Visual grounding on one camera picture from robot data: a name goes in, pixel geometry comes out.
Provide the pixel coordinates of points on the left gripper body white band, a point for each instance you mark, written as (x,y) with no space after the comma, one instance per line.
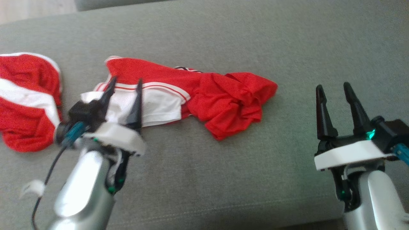
(118,137)

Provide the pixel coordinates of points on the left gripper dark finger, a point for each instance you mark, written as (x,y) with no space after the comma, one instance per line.
(136,108)
(108,95)

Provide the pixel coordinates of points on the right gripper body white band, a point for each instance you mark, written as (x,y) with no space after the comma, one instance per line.
(348,155)

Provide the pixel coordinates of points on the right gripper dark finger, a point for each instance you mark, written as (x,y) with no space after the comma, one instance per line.
(358,111)
(323,115)

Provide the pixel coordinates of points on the red shorts white stripe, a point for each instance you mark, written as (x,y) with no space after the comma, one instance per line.
(25,105)

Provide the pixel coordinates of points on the red basketball jersey number 23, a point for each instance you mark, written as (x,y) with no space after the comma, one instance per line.
(223,95)

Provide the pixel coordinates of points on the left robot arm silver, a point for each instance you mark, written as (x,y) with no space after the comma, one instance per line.
(83,188)

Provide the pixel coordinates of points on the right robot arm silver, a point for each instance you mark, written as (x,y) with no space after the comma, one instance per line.
(377,201)

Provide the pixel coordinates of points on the grey sofa seat cushion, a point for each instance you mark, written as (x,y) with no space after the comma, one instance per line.
(111,3)

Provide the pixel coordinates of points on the large grey sofa chaise cushion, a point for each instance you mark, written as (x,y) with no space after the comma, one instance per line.
(223,179)

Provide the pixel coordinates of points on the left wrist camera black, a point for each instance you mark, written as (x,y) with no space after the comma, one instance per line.
(84,111)

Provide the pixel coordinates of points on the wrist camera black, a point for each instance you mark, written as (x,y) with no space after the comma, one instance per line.
(84,111)
(391,129)

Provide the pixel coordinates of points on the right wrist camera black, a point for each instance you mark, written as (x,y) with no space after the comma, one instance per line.
(391,129)

